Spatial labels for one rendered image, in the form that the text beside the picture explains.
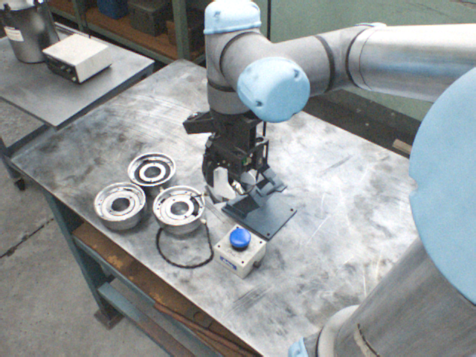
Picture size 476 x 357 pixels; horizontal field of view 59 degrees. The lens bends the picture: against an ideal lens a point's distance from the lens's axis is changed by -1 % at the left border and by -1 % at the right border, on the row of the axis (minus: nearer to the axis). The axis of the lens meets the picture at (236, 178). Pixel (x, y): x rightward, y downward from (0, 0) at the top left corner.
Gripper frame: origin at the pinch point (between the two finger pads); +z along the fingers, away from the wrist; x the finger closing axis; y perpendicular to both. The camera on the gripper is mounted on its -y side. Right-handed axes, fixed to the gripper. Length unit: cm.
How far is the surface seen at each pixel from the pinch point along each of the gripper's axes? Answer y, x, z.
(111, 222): -15.3, -16.7, 7.8
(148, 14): -166, 104, 42
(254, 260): 10.9, -3.1, 9.1
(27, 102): -90, -1, 20
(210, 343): 6.1, -11.3, 37.0
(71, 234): -45, -16, 36
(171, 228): -5.9, -9.1, 8.4
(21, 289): -84, -31, 89
